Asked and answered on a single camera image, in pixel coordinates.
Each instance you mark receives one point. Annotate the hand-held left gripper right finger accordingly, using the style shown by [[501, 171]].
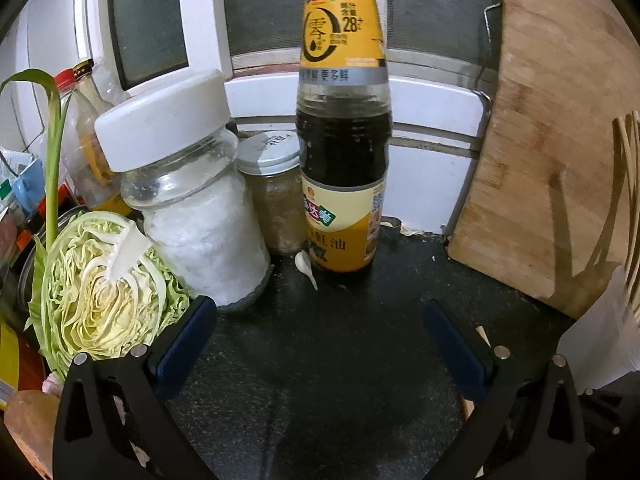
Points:
[[455, 345]]

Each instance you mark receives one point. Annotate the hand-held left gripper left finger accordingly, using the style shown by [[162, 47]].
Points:
[[187, 345]]

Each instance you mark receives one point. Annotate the white plastic chopstick holder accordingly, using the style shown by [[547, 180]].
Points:
[[600, 340]]

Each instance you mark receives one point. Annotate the halved green cabbage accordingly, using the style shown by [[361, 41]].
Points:
[[100, 300]]

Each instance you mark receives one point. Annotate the glass salt jar white lid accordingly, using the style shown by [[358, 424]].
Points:
[[200, 230]]

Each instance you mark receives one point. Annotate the garlic clove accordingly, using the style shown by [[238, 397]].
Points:
[[304, 265]]

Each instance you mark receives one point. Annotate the glass jar metal lid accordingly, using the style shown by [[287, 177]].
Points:
[[275, 200]]

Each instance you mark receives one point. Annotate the brown wooden object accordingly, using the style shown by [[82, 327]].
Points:
[[30, 425]]

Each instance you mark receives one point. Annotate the yellow packet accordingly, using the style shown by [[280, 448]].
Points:
[[7, 355]]

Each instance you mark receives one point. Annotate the wooden cutting board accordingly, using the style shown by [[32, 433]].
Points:
[[540, 160]]

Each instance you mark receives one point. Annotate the green onion leaf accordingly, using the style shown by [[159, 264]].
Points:
[[52, 185]]

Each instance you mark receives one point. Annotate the dark sauce bottle yellow label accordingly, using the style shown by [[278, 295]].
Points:
[[345, 160]]

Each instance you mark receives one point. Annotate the blue plastic container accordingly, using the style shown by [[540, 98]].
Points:
[[27, 185]]

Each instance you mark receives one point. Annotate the clear bottle yellow liquid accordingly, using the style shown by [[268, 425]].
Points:
[[92, 130]]

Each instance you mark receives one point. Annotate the red-capped bottle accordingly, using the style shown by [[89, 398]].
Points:
[[65, 82]]

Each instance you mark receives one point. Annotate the white window frame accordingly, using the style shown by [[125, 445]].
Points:
[[210, 35]]

